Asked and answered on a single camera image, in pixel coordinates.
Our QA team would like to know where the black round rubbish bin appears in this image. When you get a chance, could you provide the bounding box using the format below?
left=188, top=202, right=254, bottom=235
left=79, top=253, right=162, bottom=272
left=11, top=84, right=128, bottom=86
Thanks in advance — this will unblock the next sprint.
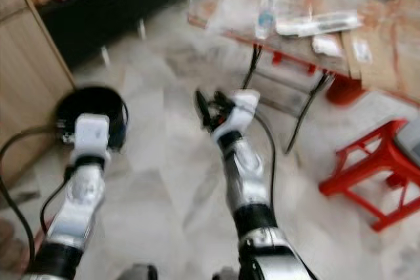
left=56, top=86, right=129, bottom=150

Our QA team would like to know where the light wooden cabinet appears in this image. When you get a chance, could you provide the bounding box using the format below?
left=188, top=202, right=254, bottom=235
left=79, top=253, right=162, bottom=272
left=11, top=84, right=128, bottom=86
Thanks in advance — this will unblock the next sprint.
left=0, top=0, right=76, bottom=186

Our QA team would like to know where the clear plastic water bottle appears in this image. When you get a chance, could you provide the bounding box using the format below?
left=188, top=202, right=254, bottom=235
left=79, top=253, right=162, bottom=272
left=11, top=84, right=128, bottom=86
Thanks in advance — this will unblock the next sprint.
left=256, top=0, right=280, bottom=39

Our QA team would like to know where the clear plastic packaging tray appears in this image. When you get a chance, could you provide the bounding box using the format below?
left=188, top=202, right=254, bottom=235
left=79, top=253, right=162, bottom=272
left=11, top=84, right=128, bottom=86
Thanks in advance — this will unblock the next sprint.
left=207, top=0, right=270, bottom=35

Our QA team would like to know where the black TV console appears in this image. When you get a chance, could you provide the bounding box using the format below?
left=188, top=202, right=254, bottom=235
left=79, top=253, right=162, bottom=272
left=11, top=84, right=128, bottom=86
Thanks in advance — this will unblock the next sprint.
left=36, top=0, right=250, bottom=68

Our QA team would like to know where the small white card packet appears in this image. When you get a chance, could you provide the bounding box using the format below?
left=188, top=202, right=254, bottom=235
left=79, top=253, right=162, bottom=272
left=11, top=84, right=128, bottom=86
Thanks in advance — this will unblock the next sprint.
left=310, top=34, right=345, bottom=59

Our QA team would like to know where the long flat white box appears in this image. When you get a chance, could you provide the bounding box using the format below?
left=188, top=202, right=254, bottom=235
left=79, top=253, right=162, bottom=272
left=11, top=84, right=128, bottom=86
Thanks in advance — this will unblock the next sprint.
left=274, top=9, right=364, bottom=38

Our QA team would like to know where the red plastic stool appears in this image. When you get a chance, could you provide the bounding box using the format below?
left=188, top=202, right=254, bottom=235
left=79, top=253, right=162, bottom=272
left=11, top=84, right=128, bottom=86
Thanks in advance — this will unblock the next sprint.
left=269, top=49, right=368, bottom=107
left=318, top=119, right=420, bottom=233

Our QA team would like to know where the robot left leg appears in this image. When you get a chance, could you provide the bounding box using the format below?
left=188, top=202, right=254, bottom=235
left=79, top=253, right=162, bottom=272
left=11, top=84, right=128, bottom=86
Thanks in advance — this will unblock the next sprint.
left=118, top=263, right=159, bottom=280

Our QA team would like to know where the brown cardboard sheet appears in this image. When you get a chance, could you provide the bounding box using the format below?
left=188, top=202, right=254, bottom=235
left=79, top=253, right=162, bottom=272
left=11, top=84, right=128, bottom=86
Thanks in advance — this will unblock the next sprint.
left=341, top=0, right=420, bottom=104

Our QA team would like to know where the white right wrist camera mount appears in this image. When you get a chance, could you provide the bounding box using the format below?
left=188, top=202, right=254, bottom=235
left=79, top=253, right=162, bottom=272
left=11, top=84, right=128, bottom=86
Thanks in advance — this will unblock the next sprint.
left=213, top=89, right=262, bottom=143

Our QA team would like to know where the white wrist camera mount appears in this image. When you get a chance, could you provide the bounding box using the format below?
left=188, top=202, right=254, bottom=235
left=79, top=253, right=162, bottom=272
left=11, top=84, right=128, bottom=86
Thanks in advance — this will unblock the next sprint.
left=73, top=113, right=112, bottom=163
left=213, top=89, right=262, bottom=143

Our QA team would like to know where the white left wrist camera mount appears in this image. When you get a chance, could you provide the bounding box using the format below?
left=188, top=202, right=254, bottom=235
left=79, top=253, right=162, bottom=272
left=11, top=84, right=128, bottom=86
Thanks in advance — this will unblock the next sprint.
left=73, top=113, right=112, bottom=163

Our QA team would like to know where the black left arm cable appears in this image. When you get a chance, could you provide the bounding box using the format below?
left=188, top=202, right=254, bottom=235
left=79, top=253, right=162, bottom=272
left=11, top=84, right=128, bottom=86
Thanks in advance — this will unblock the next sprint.
left=0, top=125, right=70, bottom=275

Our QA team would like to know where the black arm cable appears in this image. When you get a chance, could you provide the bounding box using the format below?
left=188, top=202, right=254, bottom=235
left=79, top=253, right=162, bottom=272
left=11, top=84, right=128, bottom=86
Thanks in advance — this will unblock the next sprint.
left=255, top=110, right=277, bottom=212
left=0, top=125, right=70, bottom=275

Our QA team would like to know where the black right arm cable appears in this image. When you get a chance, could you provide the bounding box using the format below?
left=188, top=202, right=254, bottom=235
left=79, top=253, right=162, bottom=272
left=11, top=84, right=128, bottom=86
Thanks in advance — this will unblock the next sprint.
left=255, top=110, right=277, bottom=212

